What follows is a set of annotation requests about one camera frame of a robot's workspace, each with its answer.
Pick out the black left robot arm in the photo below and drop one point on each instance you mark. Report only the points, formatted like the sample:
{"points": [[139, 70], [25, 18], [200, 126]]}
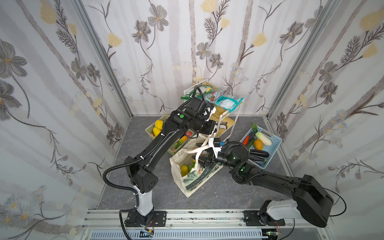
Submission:
{"points": [[140, 168]]}

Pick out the yellow mango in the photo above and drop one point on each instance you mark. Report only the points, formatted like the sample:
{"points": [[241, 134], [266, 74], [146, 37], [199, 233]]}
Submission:
{"points": [[156, 131], [184, 170]]}

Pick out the red chili pepper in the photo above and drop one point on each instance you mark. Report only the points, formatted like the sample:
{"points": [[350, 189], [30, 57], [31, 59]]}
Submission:
{"points": [[246, 140]]}

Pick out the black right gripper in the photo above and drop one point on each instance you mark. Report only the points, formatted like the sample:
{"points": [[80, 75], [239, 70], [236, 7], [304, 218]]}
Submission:
{"points": [[205, 161]]}

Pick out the white shelf rack with wood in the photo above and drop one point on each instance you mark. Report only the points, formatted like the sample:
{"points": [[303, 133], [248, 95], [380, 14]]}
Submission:
{"points": [[225, 116]]}

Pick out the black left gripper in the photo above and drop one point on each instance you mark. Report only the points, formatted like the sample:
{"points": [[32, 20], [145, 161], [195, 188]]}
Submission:
{"points": [[208, 128]]}

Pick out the orange green papaya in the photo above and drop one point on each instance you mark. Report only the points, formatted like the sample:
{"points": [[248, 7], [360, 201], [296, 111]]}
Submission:
{"points": [[181, 141]]}

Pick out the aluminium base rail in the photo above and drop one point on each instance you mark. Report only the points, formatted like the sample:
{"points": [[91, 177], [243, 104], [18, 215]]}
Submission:
{"points": [[198, 225]]}

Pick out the dark purple eggplant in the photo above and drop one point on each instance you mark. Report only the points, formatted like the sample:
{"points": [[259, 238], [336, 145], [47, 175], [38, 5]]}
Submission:
{"points": [[260, 153]]}

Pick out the green leafy vegetable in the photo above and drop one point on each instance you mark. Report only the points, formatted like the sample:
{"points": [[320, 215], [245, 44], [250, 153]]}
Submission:
{"points": [[254, 127]]}

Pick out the light blue vegetable basket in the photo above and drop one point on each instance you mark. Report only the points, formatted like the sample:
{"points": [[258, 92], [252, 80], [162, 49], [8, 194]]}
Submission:
{"points": [[276, 142]]}

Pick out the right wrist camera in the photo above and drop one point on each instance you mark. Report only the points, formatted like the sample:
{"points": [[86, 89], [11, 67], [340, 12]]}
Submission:
{"points": [[216, 144]]}

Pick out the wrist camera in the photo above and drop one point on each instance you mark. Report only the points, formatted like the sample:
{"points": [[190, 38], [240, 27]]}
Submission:
{"points": [[216, 144], [200, 108]]}

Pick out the teal white snack bag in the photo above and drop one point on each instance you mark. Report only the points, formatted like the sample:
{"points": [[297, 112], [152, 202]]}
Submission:
{"points": [[228, 102]]}

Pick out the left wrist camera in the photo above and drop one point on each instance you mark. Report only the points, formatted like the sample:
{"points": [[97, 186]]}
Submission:
{"points": [[200, 108]]}

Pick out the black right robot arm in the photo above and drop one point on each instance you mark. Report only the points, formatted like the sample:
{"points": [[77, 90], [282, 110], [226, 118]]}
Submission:
{"points": [[312, 201]]}

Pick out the brown chocolate bar wrapper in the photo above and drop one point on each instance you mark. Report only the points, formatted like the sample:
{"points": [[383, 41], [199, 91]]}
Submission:
{"points": [[223, 125]]}

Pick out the green snack bag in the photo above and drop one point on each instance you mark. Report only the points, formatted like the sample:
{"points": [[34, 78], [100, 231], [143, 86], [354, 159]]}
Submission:
{"points": [[197, 93]]}

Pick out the teal red snack bag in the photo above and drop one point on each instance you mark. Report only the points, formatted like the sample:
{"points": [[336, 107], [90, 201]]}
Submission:
{"points": [[214, 94]]}

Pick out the yellow wrinkled bell pepper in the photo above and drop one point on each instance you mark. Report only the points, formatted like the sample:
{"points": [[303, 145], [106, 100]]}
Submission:
{"points": [[159, 124]]}

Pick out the cream canvas grocery bag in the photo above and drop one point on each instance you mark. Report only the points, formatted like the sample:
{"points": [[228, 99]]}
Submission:
{"points": [[189, 155]]}

